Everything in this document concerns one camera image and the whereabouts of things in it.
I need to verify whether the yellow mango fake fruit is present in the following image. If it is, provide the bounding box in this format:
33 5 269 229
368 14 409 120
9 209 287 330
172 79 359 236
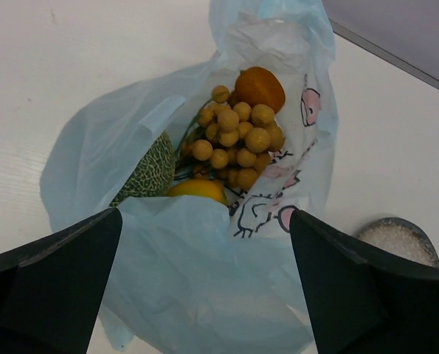
166 179 227 205

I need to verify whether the grey speckled plate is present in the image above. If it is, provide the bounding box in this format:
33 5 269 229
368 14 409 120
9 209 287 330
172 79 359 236
354 217 439 268

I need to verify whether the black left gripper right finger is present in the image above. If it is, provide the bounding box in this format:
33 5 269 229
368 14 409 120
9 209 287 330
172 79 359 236
290 209 439 353

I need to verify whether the orange persimmon fake fruit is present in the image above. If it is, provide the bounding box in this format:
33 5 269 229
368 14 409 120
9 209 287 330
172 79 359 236
235 66 286 113

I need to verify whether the yellow longan fruit bunch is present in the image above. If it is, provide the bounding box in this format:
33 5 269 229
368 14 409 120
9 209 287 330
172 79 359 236
176 85 285 191

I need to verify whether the light blue plastic bag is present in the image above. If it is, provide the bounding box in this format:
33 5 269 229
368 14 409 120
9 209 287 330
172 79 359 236
40 1 339 353

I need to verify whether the green netted melon slice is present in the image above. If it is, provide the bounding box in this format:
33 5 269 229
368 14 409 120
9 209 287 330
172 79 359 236
109 132 176 207

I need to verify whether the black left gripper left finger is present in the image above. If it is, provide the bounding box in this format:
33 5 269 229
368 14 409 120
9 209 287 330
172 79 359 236
0 208 122 353

